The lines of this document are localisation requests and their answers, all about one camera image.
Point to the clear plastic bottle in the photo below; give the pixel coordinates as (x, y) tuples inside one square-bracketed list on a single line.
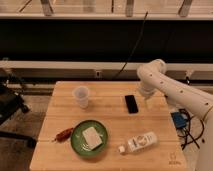
[(138, 143)]

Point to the blue connector box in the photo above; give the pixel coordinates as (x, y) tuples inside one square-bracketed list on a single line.
[(178, 120)]

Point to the white sponge block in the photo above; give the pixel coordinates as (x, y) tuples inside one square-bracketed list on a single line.
[(92, 137)]

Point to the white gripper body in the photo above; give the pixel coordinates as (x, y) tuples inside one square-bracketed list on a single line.
[(146, 93)]

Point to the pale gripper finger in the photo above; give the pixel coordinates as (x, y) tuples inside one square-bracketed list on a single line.
[(147, 103)]

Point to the translucent white cup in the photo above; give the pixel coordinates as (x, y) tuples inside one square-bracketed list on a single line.
[(81, 95)]

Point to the red brown sausage toy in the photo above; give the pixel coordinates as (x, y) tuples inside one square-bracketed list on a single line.
[(64, 135)]

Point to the green ceramic plate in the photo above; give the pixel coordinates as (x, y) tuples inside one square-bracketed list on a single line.
[(79, 144)]

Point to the black rectangular eraser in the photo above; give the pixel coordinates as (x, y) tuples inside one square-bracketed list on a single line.
[(131, 104)]

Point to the white wall outlet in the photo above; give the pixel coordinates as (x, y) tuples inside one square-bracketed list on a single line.
[(98, 74)]

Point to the black chair base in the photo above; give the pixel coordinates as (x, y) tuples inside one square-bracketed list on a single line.
[(10, 102)]

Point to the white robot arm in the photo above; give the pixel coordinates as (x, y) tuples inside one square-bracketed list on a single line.
[(152, 77)]

